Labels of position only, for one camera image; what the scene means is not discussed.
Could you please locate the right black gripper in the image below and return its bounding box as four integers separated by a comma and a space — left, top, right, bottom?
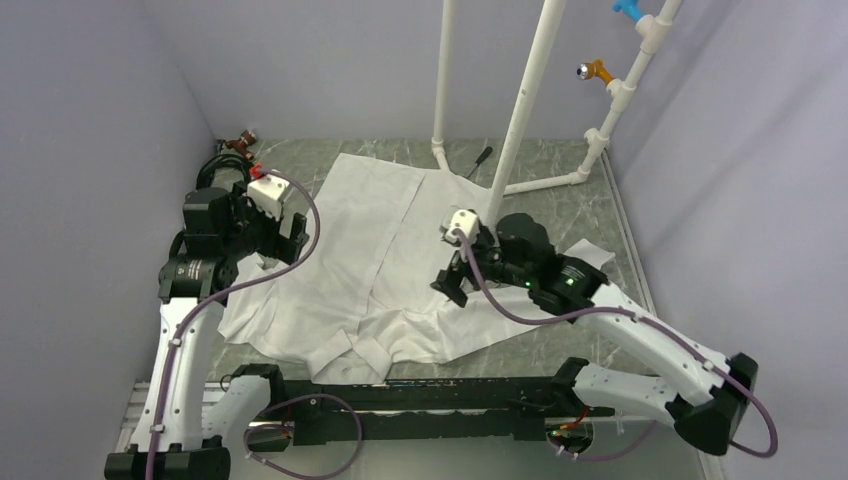
431, 226, 534, 306

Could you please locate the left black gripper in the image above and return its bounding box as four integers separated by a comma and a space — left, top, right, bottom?
222, 182, 308, 265

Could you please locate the white button shirt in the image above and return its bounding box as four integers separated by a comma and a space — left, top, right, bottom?
218, 153, 532, 385

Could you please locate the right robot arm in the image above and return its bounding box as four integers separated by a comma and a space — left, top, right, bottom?
431, 209, 767, 456

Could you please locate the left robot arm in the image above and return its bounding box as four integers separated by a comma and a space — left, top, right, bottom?
104, 178, 309, 479

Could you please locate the brown toy figure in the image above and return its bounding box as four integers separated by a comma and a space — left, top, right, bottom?
223, 129, 257, 162

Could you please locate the orange hook on rack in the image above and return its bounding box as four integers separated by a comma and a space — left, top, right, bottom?
576, 59, 615, 85

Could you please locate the white pvc pipe rack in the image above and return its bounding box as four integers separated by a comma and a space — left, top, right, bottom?
430, 0, 684, 227

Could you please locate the blue hook on rack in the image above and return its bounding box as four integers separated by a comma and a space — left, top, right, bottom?
612, 0, 644, 24

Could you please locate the coiled black cable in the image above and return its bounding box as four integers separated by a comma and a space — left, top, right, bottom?
195, 153, 254, 193

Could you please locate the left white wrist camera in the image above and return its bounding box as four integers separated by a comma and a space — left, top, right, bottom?
246, 165, 291, 221

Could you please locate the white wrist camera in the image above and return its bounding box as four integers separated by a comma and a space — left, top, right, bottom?
246, 165, 291, 221
440, 209, 480, 245

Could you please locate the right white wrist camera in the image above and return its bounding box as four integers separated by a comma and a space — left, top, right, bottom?
440, 209, 480, 245

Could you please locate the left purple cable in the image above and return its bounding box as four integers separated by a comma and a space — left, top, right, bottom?
144, 168, 364, 480

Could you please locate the purple cable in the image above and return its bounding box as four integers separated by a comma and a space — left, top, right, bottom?
144, 168, 364, 480
453, 228, 780, 464

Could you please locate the black handled screwdriver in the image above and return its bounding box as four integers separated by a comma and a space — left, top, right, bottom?
465, 146, 493, 179

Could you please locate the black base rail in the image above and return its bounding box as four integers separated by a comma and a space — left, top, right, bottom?
219, 364, 613, 446

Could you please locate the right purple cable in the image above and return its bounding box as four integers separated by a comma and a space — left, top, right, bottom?
453, 228, 780, 464

